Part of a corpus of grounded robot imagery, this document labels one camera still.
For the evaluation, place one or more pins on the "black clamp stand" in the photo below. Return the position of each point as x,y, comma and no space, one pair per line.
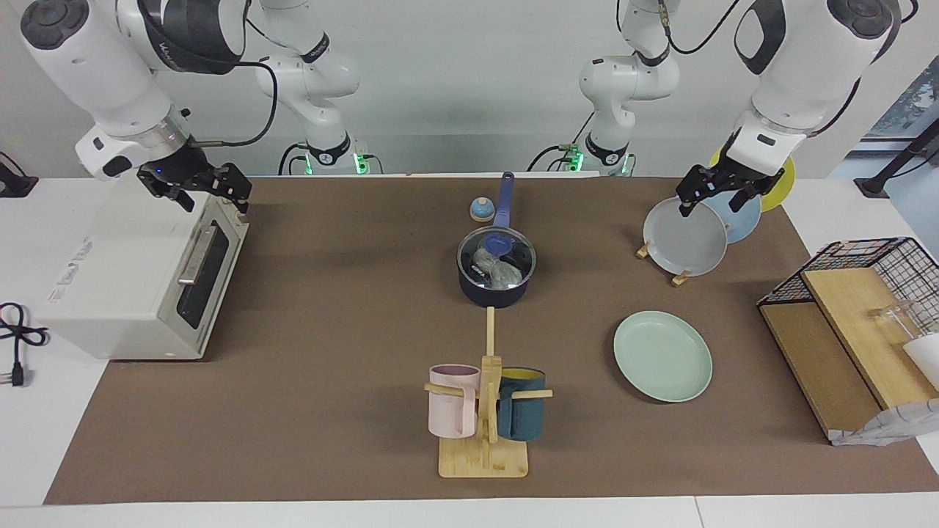
899,158
13,183

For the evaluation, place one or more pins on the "white vermicelli bundle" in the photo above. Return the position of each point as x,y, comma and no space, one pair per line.
499,273

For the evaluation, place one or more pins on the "wooden mug tree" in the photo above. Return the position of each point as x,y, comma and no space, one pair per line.
484,455

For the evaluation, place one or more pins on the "glass lid with blue knob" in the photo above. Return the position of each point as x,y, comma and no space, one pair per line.
513,246

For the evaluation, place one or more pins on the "green plate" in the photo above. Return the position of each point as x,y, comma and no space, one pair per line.
664,356

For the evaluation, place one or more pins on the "wooden shelf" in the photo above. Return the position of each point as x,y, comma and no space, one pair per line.
843,308

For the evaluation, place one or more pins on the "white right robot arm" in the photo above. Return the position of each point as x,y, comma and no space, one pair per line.
95,66

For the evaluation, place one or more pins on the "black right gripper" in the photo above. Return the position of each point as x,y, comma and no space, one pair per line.
183,169

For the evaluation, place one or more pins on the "dark blue saucepan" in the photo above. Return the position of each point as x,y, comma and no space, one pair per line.
495,297

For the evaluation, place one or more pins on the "brown table mat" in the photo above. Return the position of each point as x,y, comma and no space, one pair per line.
352,242

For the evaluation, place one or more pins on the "clear glass cup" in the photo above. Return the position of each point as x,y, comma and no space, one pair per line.
899,319

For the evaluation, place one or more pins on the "wooden plate rack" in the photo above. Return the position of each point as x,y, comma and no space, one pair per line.
681,279

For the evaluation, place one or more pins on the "grey plate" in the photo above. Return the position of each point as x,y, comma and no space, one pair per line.
686,238

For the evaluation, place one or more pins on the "white cup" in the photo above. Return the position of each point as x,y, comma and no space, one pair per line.
926,359

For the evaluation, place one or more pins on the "light blue plate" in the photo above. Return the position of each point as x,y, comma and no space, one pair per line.
744,220

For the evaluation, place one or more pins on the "white toaster oven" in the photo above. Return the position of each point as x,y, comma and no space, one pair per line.
125,271

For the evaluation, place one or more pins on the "grey patterned cloth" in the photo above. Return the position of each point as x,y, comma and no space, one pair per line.
888,425

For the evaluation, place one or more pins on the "yellow plate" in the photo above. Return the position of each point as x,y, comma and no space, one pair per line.
783,187

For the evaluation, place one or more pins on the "small blue lid cork knob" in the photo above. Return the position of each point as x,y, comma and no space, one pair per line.
481,211

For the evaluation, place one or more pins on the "dark teal mug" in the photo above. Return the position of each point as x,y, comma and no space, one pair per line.
524,414

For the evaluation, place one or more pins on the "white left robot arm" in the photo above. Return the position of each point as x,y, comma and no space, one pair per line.
799,59

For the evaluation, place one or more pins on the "pink mug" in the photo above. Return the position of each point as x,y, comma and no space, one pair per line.
449,411

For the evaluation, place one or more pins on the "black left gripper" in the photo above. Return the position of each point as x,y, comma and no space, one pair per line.
741,172

